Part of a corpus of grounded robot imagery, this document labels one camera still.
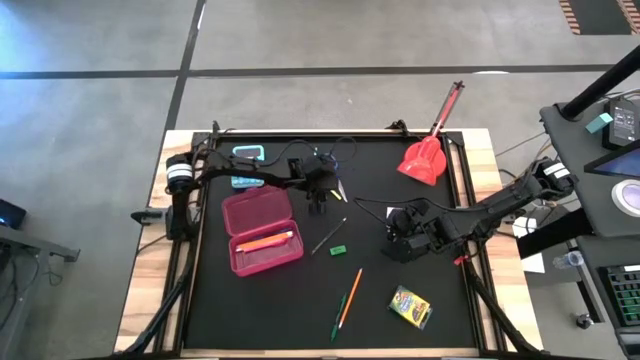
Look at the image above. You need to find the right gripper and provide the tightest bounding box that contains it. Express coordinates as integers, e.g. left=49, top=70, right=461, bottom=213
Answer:
left=381, top=199, right=444, bottom=265

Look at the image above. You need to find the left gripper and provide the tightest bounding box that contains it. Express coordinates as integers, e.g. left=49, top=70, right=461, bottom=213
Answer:
left=298, top=155, right=341, bottom=216

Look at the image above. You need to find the black pen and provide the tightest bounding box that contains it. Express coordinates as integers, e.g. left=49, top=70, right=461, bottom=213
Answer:
left=310, top=217, right=348, bottom=256

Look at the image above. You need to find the pink plastic pencil case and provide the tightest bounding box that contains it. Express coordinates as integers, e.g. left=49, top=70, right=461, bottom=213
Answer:
left=221, top=185, right=305, bottom=278

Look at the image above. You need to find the yellow green crayon box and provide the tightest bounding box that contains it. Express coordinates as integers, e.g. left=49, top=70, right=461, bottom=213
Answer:
left=387, top=285, right=434, bottom=331

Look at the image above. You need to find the green pen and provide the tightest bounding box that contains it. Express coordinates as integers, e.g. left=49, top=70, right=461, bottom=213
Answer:
left=330, top=293, right=348, bottom=343

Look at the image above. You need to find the light blue calculator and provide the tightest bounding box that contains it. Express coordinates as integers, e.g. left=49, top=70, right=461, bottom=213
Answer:
left=231, top=144, right=267, bottom=189

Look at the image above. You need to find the black table mat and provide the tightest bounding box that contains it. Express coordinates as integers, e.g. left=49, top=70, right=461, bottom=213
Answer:
left=184, top=135, right=476, bottom=350

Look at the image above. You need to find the black table support strut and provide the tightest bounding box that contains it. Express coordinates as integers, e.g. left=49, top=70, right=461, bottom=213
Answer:
left=462, top=257, right=544, bottom=357
left=119, top=239, right=201, bottom=357

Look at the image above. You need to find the white paper sheet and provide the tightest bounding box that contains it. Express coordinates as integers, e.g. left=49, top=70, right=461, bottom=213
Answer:
left=514, top=217, right=547, bottom=275

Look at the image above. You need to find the black desk crossbar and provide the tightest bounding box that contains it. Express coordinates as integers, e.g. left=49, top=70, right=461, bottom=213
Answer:
left=517, top=207, right=594, bottom=260

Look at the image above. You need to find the clear water bottle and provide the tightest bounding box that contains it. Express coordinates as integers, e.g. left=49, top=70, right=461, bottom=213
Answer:
left=552, top=250, right=585, bottom=270

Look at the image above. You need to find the dark grey side desk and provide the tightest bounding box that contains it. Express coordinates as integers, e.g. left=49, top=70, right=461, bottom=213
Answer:
left=539, top=99, right=640, bottom=239

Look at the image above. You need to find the dark keyboard shelf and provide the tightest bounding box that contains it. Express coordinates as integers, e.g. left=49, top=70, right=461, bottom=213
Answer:
left=567, top=234, right=640, bottom=360

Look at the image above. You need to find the dark tablet screen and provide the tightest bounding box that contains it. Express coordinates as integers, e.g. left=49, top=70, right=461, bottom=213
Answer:
left=584, top=152, right=640, bottom=179

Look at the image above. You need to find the small teal block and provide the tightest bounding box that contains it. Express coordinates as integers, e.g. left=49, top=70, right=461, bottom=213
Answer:
left=585, top=112, right=614, bottom=135

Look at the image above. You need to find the white round puck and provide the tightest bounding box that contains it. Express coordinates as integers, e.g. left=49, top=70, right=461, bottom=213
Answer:
left=611, top=178, right=640, bottom=219

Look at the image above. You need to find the backlit computer keyboard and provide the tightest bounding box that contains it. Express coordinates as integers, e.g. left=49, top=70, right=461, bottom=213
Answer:
left=597, top=263, right=640, bottom=329

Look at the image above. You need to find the black power adapter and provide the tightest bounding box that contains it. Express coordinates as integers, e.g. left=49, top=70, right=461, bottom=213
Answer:
left=602, top=97, right=639, bottom=151

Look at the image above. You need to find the black round pole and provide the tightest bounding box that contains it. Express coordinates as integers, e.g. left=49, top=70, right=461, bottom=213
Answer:
left=562, top=44, right=640, bottom=121

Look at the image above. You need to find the dark rug with striped edges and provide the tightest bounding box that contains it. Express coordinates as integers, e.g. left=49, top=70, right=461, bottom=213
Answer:
left=558, top=0, right=640, bottom=36

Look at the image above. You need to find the dark screen device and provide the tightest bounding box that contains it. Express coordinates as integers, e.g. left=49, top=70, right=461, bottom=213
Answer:
left=0, top=198, right=28, bottom=230

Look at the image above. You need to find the red dustpan with handle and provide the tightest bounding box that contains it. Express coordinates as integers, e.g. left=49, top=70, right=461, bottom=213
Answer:
left=397, top=81, right=466, bottom=187

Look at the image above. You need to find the black aluminium table frame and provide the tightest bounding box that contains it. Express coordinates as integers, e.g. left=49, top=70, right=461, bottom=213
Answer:
left=177, top=128, right=489, bottom=354

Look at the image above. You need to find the grey floor cable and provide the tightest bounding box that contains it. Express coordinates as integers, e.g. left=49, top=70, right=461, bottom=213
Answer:
left=494, top=130, right=549, bottom=159

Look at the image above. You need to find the grey metal desk frame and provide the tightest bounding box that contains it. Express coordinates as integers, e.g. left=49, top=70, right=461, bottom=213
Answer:
left=0, top=224, right=81, bottom=360

